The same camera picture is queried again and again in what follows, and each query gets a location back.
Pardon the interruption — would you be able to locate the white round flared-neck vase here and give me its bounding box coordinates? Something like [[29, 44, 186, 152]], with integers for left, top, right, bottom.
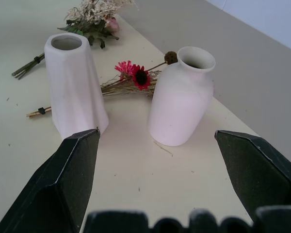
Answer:
[[147, 46, 216, 147]]

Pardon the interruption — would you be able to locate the loose dried straw stem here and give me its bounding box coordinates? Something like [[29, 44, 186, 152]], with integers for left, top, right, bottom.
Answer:
[[153, 140, 174, 157]]

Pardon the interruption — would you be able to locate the white faceted tapered vase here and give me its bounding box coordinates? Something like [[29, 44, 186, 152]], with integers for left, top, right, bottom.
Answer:
[[44, 33, 110, 140]]

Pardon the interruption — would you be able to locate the red dried flower bouquet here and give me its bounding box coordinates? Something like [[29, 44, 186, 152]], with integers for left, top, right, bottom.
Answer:
[[26, 51, 178, 119]]

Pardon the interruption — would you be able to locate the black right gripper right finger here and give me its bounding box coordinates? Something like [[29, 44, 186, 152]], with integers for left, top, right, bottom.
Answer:
[[214, 130, 291, 223]]

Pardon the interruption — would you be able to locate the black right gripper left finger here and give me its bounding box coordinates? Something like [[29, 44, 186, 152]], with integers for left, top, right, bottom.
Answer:
[[0, 128, 101, 233]]

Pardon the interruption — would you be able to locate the cream pink green-stemmed bouquet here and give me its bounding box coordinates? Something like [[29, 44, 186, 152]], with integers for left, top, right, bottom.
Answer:
[[11, 0, 139, 80]]

